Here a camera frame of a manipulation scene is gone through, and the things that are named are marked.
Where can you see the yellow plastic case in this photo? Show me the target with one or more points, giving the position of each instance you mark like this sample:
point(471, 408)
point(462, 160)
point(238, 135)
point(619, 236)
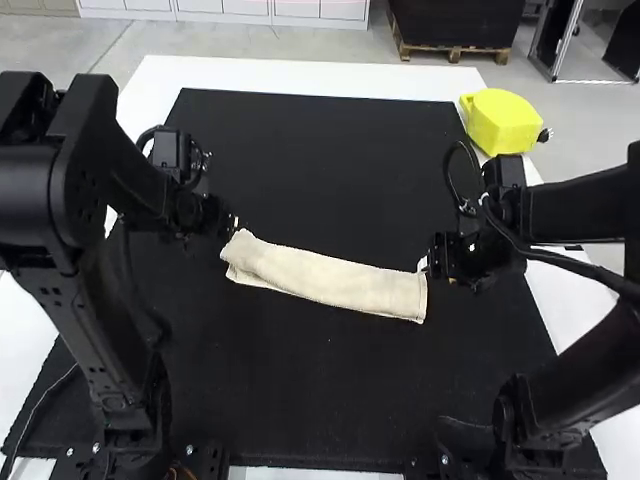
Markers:
point(500, 120)

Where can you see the wooden pallet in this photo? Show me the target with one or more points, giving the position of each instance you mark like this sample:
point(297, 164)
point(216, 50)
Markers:
point(450, 52)

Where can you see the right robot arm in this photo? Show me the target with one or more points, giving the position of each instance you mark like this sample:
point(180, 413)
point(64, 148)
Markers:
point(575, 200)

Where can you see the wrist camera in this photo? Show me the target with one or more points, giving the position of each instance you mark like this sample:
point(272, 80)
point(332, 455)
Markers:
point(505, 172)
point(167, 149)

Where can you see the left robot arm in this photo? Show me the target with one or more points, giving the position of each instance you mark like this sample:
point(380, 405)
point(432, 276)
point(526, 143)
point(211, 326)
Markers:
point(75, 175)

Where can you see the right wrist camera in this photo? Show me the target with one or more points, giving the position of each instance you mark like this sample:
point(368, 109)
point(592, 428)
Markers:
point(505, 172)

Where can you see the aluminium frame cart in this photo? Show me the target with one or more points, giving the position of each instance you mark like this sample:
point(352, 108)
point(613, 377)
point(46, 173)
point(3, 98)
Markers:
point(557, 45)

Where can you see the grey cupboard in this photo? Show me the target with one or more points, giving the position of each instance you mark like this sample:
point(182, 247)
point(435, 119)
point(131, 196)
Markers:
point(320, 9)
point(125, 6)
point(222, 7)

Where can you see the black mat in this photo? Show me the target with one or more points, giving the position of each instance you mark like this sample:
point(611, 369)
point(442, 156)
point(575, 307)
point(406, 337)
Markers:
point(320, 165)

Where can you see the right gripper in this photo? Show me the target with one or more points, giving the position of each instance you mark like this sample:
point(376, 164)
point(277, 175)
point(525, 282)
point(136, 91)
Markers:
point(470, 260)

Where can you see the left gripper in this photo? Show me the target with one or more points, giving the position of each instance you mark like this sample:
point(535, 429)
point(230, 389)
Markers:
point(217, 220)

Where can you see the pale towel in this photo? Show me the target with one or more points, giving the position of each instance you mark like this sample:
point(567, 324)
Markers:
point(325, 280)

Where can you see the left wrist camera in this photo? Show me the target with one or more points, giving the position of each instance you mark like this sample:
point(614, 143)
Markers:
point(167, 149)

